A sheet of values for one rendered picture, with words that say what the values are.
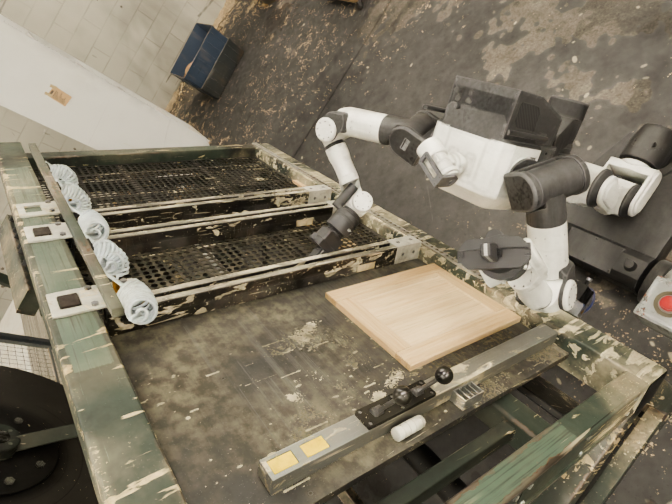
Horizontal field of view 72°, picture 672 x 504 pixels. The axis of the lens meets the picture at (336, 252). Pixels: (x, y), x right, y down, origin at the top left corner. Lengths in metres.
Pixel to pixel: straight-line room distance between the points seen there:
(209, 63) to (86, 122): 1.39
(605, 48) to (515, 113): 1.85
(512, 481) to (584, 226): 1.57
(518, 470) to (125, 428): 0.72
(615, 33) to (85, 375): 2.87
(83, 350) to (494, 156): 1.01
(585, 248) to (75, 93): 4.01
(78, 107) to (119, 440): 4.01
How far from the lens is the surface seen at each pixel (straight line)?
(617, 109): 2.82
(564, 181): 1.17
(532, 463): 1.06
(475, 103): 1.28
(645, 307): 1.47
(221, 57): 5.35
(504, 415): 1.28
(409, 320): 1.38
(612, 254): 2.30
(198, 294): 1.29
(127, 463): 0.87
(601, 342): 1.54
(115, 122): 4.79
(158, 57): 6.24
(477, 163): 1.25
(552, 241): 1.21
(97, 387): 1.00
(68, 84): 4.66
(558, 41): 3.18
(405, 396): 0.92
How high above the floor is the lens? 2.35
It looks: 47 degrees down
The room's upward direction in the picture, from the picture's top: 64 degrees counter-clockwise
